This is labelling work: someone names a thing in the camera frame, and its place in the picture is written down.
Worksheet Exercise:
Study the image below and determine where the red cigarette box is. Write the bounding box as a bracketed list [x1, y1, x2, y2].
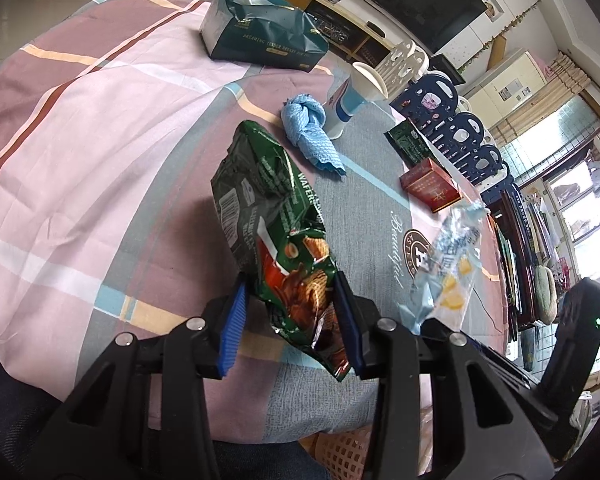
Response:
[400, 157, 462, 214]

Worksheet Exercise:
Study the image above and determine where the wooden tv cabinet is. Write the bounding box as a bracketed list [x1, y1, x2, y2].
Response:
[285, 0, 394, 67]

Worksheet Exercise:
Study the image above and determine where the blue white baby fence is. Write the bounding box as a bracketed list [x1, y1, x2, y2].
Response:
[376, 40, 518, 205]

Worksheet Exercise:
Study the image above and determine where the person's dark trouser leg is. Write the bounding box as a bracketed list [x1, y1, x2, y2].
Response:
[0, 349, 332, 480]

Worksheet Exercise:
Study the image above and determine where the white air conditioner tower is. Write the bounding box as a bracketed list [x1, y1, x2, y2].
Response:
[463, 49, 546, 130]

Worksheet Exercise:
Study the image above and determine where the grey green cushion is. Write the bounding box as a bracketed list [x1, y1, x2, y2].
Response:
[534, 266, 557, 325]

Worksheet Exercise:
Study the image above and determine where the green tissue pack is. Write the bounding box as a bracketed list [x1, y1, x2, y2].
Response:
[200, 0, 329, 73]

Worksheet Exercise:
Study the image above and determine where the black laptop monitor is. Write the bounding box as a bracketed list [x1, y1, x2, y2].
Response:
[429, 54, 466, 86]

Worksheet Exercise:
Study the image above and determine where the plaid tablecloth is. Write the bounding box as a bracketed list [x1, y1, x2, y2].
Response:
[0, 0, 514, 446]

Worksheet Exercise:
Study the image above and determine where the clear blue candy wrapper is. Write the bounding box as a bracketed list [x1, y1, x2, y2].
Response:
[400, 202, 486, 335]

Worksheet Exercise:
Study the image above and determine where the dark green sachet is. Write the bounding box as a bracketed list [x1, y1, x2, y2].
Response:
[385, 119, 436, 169]

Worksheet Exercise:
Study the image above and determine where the white blue paper cup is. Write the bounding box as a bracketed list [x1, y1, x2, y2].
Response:
[324, 62, 388, 140]

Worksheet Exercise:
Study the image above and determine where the stack of books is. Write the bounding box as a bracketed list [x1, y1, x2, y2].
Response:
[490, 185, 568, 340]

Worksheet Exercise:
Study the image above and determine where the beige curtain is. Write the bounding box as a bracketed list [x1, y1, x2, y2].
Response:
[490, 51, 591, 148]

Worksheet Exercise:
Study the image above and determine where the blue knotted cloth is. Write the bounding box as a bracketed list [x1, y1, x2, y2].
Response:
[280, 94, 346, 177]

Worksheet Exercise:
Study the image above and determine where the green wafer snack bag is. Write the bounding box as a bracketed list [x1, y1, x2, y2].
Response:
[211, 120, 350, 380]

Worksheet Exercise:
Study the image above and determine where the white mesh trash basket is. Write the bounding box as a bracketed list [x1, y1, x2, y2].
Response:
[299, 405, 434, 479]

